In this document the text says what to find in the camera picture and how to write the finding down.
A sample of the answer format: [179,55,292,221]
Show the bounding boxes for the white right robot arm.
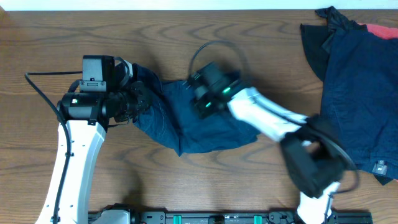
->
[187,63,348,223]

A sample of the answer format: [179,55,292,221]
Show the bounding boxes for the red cloth garment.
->
[365,24,398,40]

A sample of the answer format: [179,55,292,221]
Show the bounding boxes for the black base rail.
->
[88,203,374,224]

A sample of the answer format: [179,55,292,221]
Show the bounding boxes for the dark blue denim shorts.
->
[132,63,260,156]

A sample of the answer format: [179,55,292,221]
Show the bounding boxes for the dark navy garment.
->
[321,30,397,179]

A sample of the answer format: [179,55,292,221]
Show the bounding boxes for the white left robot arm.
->
[37,81,150,223]

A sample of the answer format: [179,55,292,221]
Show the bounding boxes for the black cloth garment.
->
[300,6,368,82]

